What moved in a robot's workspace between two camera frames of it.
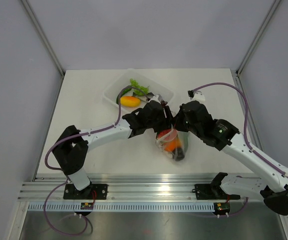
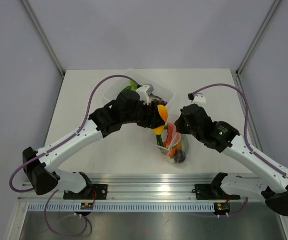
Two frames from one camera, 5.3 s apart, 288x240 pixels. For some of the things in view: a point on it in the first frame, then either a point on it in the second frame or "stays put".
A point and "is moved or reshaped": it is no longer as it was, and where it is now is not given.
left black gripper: x=166 y=122 -> x=150 y=121
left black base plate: x=93 y=191 stays put
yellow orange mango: x=130 y=101 is moved or reshaped
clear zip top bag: x=172 y=142 is moved or reshaped
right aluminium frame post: x=271 y=10 stays put
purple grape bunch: x=163 y=103 stays put
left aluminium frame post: x=25 y=4 stays put
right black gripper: x=177 y=123 stays put
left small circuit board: x=87 y=205 stays put
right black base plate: x=212 y=191 stays put
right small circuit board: x=221 y=208 stays put
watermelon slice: x=167 y=134 -> x=173 y=138
